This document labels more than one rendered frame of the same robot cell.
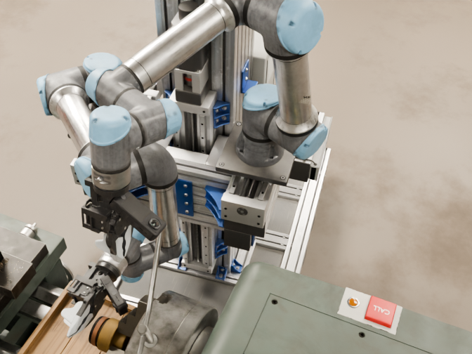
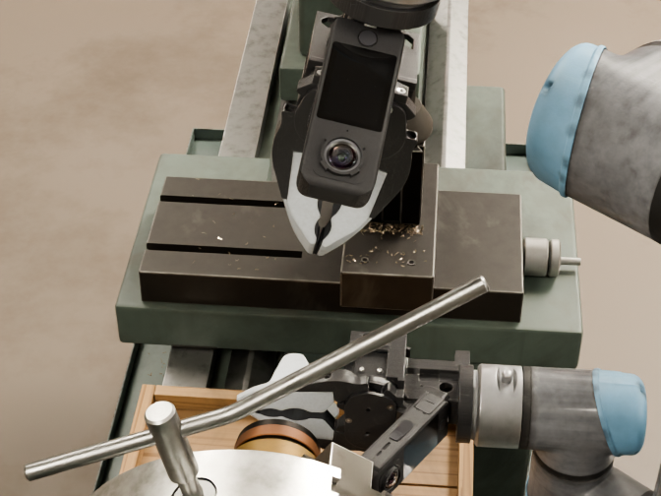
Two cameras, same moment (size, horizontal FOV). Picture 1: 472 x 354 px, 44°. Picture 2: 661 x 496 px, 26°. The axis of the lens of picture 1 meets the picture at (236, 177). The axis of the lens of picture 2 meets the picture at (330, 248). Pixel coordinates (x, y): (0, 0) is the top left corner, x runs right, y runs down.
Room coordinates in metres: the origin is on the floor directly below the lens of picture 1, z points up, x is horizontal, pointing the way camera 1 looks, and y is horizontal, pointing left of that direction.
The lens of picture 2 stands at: (0.51, -0.49, 2.02)
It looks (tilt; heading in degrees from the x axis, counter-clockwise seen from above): 40 degrees down; 73
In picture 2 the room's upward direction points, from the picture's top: straight up
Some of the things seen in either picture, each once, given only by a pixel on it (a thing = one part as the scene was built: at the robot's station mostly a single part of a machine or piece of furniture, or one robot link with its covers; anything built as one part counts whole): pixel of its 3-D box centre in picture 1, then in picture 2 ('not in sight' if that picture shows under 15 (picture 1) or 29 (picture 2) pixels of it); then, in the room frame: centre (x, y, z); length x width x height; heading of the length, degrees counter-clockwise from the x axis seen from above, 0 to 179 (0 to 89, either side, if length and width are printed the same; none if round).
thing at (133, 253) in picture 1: (126, 244); (580, 413); (0.99, 0.31, 1.07); 0.11 x 0.08 x 0.09; 158
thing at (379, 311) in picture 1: (380, 312); not in sight; (0.69, -0.34, 1.26); 0.06 x 0.06 x 0.02; 68
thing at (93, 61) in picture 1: (104, 78); not in sight; (1.42, 0.41, 1.33); 0.13 x 0.12 x 0.14; 120
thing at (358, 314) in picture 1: (367, 316); not in sight; (0.69, -0.32, 1.23); 0.13 x 0.08 x 0.06; 68
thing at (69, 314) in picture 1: (71, 316); (289, 378); (0.74, 0.41, 1.09); 0.09 x 0.06 x 0.03; 158
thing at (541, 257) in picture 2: (30, 230); (551, 258); (1.12, 0.65, 0.95); 0.07 x 0.04 x 0.04; 158
